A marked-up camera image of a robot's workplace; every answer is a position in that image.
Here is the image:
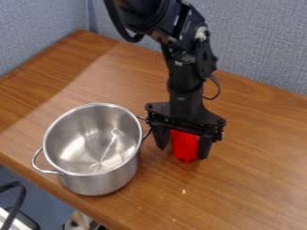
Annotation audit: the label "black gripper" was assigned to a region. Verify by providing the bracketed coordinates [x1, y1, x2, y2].
[146, 92, 226, 160]

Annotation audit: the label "red ridged block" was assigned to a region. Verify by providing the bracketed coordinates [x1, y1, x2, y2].
[171, 129, 198, 164]

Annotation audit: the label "stainless steel pot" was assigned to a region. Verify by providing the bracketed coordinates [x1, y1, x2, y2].
[35, 102, 150, 196]

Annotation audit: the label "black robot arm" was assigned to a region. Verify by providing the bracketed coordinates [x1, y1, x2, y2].
[103, 0, 226, 163]

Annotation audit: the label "white object under table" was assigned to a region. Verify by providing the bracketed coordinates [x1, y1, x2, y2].
[62, 210, 100, 230]

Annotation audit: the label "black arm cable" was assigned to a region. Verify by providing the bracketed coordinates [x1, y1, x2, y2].
[199, 74, 222, 102]

